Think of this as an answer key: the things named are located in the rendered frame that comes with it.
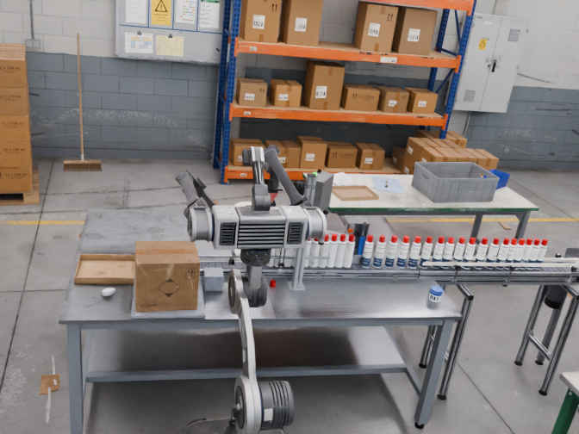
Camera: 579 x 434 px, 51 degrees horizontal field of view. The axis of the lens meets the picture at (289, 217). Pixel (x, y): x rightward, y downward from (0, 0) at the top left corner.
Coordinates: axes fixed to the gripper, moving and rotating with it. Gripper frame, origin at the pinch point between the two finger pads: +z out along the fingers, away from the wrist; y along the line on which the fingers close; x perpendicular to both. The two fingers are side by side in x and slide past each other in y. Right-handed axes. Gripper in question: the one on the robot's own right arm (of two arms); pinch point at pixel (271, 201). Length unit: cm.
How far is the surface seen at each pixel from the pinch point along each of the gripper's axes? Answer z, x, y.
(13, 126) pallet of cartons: 51, -257, 186
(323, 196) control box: -19.4, 34.6, -19.1
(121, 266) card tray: 36, 13, 84
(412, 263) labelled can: 28, 25, -85
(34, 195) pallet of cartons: 120, -258, 173
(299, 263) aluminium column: 19.8, 37.2, -10.6
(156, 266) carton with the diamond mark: 7, 60, 67
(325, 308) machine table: 35, 59, -22
